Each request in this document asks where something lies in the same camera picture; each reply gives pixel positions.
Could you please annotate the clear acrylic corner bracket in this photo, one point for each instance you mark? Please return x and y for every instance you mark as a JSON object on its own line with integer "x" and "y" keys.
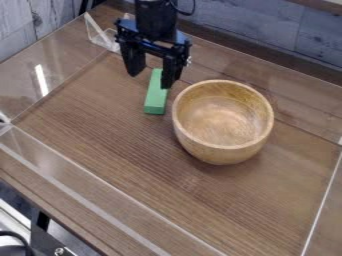
{"x": 100, "y": 37}

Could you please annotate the clear acrylic front wall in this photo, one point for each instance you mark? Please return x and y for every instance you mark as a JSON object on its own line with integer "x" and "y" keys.
{"x": 105, "y": 217}

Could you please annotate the wooden bowl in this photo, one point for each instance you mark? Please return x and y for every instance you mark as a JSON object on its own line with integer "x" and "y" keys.
{"x": 223, "y": 120}

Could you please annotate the green rectangular stick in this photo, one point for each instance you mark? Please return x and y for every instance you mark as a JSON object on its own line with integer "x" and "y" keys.
{"x": 156, "y": 95}

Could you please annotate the black table leg bracket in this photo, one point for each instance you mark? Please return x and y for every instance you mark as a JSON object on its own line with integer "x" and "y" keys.
{"x": 45, "y": 245}

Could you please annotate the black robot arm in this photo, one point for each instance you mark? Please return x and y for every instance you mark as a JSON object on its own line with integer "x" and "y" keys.
{"x": 152, "y": 34}

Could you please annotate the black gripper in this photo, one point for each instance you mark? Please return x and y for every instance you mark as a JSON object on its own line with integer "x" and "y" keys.
{"x": 171, "y": 48}

